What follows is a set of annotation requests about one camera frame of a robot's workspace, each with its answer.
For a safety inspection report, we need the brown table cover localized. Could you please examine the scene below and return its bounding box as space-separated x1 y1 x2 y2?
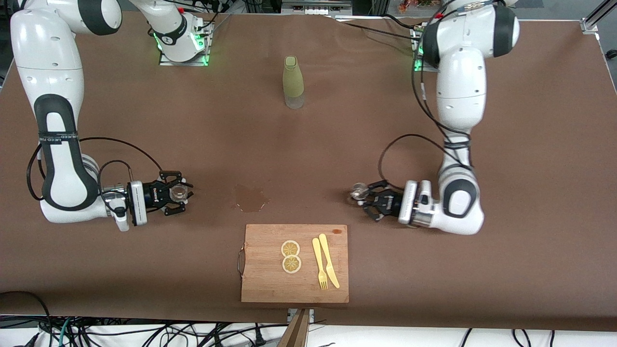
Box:
0 10 617 333

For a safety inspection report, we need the yellow plastic knife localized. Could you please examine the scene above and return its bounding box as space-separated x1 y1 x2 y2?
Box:
319 234 340 289

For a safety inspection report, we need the yellow plastic fork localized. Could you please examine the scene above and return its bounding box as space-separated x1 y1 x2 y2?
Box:
312 238 329 291

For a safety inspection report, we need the spilled liquid puddle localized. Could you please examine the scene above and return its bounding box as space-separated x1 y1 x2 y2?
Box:
230 184 270 213

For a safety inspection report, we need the wooden cutting board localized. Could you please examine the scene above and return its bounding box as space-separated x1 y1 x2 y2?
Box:
241 224 349 304

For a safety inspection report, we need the green bottle with clear base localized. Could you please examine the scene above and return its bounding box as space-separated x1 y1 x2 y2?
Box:
282 55 306 109

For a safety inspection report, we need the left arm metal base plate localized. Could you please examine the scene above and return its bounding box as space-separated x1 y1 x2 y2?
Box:
411 27 440 73

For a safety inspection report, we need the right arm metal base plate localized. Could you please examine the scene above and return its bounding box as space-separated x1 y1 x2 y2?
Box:
158 22 214 67

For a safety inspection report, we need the wooden post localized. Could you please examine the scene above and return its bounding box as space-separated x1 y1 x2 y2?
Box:
279 308 311 347

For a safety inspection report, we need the thick black cable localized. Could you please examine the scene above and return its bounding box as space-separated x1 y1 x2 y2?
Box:
0 290 53 338

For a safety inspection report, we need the aluminium frame profile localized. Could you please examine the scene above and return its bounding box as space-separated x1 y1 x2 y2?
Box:
580 0 617 34

